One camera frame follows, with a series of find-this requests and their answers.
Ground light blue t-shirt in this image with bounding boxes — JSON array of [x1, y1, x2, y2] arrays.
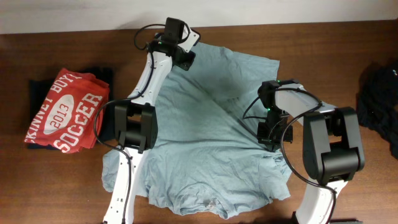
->
[[101, 41, 338, 220]]

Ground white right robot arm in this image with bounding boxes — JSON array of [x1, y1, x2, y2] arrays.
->
[[257, 79, 365, 224]]

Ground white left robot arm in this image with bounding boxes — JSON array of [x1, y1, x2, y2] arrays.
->
[[103, 49, 195, 224]]

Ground black crumpled clothes pile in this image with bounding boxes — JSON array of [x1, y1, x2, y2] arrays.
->
[[356, 60, 397, 157]]

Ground red folded soccer t-shirt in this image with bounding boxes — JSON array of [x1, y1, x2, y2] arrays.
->
[[24, 68, 110, 154]]

